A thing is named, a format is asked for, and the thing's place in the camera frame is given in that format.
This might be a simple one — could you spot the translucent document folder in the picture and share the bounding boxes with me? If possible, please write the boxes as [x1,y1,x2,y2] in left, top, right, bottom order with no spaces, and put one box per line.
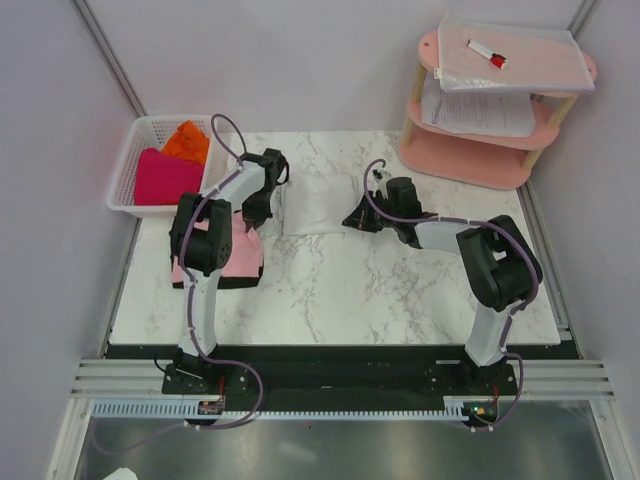
[437,14,595,93]

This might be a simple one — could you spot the orange t shirt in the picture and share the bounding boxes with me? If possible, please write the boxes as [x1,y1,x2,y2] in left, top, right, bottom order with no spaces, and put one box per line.
[161,120,210,166]

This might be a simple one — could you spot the red white marker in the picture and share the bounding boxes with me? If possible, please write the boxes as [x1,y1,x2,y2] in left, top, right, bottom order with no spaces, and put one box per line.
[467,39,508,70]

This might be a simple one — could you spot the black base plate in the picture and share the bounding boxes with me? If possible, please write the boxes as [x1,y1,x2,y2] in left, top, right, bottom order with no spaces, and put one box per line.
[106,342,593,412]

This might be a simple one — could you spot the white crumpled paper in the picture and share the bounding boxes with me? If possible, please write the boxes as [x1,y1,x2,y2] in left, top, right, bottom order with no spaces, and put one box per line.
[103,467,138,480]

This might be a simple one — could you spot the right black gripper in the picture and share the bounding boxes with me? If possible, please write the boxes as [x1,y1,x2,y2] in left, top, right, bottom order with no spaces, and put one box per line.
[342,191,400,233]

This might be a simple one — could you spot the aluminium rail frame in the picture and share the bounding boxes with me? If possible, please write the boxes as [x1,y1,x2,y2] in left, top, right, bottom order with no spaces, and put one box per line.
[46,359,634,479]

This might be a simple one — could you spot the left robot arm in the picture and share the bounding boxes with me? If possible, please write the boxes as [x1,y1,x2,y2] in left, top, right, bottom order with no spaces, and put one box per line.
[170,148,288,358]

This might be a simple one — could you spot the pink three tier shelf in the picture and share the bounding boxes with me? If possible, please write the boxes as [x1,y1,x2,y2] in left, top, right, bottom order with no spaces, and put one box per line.
[399,28,597,190]

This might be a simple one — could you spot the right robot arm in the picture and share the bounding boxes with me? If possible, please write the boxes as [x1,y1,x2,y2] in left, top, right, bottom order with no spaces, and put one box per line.
[342,169,543,394]

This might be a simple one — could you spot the white plastic basket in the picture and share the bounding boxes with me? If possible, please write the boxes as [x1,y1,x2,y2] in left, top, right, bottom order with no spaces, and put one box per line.
[106,114,215,218]

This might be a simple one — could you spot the magenta folded t shirt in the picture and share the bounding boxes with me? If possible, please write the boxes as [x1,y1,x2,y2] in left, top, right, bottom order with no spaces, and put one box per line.
[133,148,204,206]

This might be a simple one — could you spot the printed paper sheets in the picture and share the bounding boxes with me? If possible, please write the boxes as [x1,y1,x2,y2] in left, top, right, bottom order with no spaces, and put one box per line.
[420,90,536,138]

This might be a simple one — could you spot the black t shirt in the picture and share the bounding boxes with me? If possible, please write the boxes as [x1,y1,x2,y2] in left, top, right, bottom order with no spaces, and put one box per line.
[168,209,266,291]

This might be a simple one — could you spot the white slotted cable duct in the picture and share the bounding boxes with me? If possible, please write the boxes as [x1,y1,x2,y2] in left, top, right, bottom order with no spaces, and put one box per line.
[92,399,495,421]

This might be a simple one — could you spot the white t shirt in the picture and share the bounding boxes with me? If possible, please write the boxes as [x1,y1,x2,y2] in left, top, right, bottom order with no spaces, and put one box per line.
[281,173,361,236]

